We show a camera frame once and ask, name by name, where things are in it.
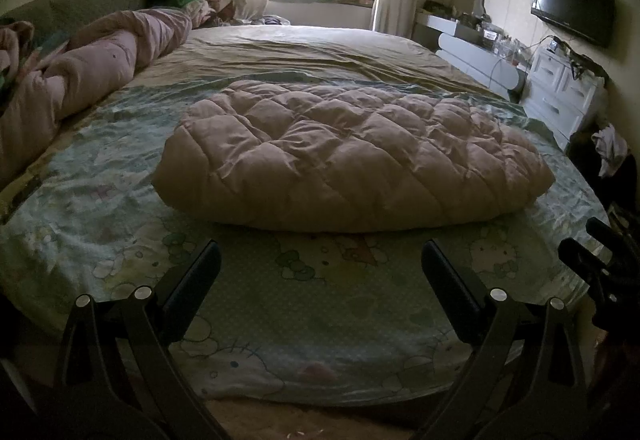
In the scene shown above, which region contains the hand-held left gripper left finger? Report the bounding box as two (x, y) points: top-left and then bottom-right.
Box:
(52, 240), (231, 440)

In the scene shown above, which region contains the rolled pink duvet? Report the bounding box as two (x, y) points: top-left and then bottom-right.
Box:
(0, 9), (193, 186)

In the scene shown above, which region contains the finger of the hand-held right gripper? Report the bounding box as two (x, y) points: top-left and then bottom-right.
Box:
(558, 237), (612, 288)
(586, 217), (640, 263)

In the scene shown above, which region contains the floral printed pillow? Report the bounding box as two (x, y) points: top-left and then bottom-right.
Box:
(0, 20), (37, 91)

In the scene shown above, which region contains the cluster of cosmetic bottles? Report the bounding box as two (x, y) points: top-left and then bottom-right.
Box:
(482, 27), (533, 69)

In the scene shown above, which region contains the white crumpled cloth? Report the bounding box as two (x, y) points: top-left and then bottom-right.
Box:
(591, 122), (630, 179)

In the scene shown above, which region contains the pile of mixed clothes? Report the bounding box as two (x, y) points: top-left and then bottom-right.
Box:
(147, 0), (236, 28)

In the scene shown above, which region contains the white dresser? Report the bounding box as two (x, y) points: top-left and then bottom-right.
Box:
(520, 45), (606, 153)

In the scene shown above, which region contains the bed with cartoon printed sheet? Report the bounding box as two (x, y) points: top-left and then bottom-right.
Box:
(0, 22), (613, 408)

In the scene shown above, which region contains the dark chair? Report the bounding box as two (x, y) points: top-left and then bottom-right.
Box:
(567, 130), (640, 221)

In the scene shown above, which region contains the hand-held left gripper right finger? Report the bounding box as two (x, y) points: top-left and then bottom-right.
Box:
(421, 240), (593, 440)

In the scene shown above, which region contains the dark box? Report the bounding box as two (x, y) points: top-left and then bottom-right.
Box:
(455, 22), (487, 46)

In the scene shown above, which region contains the black flat television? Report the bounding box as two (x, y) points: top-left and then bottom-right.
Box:
(530, 0), (616, 49)

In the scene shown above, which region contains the white vanity desk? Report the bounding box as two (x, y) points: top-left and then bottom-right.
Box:
(414, 12), (526, 103)

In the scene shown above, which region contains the black device with cables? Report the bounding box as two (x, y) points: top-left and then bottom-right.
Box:
(547, 36), (611, 84)

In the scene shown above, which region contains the pink quilted coat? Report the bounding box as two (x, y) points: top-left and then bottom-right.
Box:
(151, 79), (556, 235)

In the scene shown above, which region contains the green headboard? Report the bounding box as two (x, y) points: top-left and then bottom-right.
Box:
(0, 0), (149, 33)

